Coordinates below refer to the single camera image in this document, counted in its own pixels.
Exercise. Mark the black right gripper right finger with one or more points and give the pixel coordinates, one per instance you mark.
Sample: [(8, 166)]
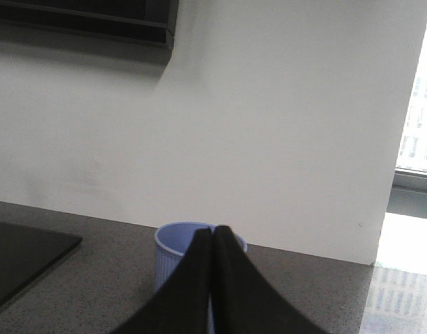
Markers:
[(243, 301)]

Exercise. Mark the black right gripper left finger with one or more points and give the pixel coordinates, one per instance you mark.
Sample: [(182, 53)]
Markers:
[(181, 304)]

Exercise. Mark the light blue ribbed cup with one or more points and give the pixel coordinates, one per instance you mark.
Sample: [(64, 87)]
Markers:
[(172, 241)]

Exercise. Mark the black glass gas cooktop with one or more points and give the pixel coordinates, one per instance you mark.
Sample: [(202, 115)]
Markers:
[(26, 253)]

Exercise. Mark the black range hood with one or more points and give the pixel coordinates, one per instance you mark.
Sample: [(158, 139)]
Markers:
[(143, 22)]

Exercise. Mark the window with grey frame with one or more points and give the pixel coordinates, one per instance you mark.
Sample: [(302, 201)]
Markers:
[(409, 190)]

